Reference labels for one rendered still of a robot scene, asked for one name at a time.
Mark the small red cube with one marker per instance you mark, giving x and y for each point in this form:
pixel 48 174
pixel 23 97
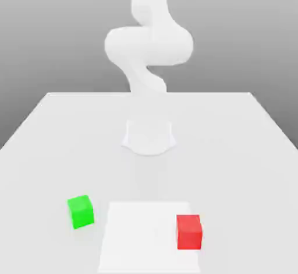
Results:
pixel 189 232

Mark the small green cube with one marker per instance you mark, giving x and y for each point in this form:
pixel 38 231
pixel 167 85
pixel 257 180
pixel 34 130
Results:
pixel 81 212

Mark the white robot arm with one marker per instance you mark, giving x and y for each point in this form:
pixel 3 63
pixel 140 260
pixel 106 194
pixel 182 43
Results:
pixel 149 45

